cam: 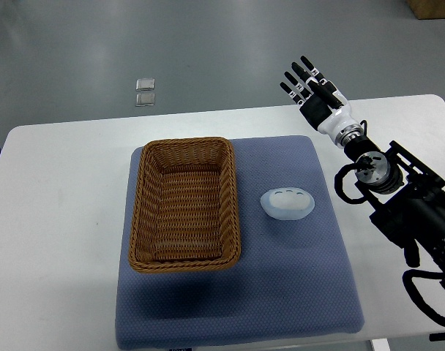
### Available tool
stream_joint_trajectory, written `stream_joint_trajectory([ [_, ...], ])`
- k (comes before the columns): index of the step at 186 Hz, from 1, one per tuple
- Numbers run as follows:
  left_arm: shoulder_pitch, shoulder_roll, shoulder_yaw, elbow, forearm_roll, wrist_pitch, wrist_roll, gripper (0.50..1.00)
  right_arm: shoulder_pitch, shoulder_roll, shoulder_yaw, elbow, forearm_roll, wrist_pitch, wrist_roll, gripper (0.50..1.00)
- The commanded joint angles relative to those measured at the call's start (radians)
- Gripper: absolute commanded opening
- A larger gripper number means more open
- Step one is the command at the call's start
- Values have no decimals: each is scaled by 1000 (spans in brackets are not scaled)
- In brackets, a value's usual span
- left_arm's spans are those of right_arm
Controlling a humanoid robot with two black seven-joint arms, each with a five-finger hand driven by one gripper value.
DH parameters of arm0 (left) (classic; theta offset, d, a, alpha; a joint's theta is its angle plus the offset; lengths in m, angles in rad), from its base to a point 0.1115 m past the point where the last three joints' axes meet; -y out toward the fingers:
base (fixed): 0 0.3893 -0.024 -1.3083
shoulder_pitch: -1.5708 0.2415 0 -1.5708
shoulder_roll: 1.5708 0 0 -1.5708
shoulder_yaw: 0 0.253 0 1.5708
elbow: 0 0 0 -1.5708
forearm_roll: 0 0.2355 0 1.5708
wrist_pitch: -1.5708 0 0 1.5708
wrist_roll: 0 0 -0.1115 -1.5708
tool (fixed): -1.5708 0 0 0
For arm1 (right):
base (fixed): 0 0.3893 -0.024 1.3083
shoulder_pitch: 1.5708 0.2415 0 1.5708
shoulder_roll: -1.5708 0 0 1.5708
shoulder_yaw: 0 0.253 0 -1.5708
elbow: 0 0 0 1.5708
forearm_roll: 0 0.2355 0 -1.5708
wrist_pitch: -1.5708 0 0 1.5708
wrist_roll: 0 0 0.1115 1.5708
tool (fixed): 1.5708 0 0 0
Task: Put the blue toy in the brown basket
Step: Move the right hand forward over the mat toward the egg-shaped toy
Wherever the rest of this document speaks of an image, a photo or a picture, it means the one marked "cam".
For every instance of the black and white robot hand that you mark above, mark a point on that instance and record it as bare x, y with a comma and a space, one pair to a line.
321, 103

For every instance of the pale blue plush toy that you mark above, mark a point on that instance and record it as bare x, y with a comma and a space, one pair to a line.
287, 203

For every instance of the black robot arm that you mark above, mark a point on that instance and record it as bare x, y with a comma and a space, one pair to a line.
408, 199

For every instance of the brown wicker basket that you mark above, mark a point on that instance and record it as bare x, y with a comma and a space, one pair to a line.
185, 215

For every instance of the brown cardboard box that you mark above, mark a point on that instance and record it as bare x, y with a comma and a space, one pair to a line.
427, 9

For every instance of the upper silver floor plate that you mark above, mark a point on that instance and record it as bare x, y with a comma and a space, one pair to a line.
145, 84

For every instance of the silver floor plate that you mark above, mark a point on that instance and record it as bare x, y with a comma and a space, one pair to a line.
145, 99
145, 84

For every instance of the lower silver floor plate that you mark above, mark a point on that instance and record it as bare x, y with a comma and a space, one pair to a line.
145, 99

